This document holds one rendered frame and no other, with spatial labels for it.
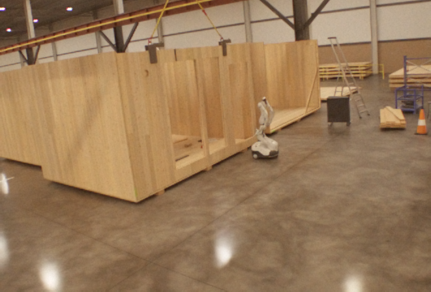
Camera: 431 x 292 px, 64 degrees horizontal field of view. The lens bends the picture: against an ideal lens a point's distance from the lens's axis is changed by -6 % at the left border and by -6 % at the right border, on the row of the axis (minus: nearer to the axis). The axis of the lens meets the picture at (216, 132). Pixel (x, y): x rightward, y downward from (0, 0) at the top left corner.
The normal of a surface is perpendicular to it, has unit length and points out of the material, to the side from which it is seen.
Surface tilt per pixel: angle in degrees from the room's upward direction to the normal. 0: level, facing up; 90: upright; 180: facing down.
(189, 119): 90
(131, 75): 90
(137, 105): 90
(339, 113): 90
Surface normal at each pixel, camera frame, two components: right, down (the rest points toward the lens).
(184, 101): -0.58, 0.22
